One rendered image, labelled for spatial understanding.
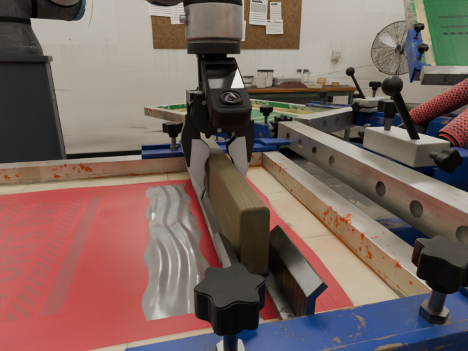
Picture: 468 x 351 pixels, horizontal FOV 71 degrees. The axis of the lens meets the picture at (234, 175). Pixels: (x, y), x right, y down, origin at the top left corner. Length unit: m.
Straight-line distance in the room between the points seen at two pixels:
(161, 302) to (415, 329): 0.22
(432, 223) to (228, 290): 0.30
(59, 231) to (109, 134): 3.85
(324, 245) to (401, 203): 0.11
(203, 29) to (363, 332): 0.35
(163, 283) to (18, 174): 0.47
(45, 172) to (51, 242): 0.27
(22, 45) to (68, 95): 3.23
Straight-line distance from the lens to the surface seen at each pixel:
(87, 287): 0.41
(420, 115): 0.99
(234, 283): 0.21
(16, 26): 1.17
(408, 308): 0.32
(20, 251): 0.51
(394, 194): 0.49
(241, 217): 0.30
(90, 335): 0.35
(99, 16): 4.29
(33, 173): 0.77
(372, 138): 0.61
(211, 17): 0.44
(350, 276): 0.41
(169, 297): 0.36
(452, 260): 0.27
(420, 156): 0.54
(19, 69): 1.14
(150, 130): 4.32
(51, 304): 0.40
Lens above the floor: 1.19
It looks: 19 degrees down
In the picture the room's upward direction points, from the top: straight up
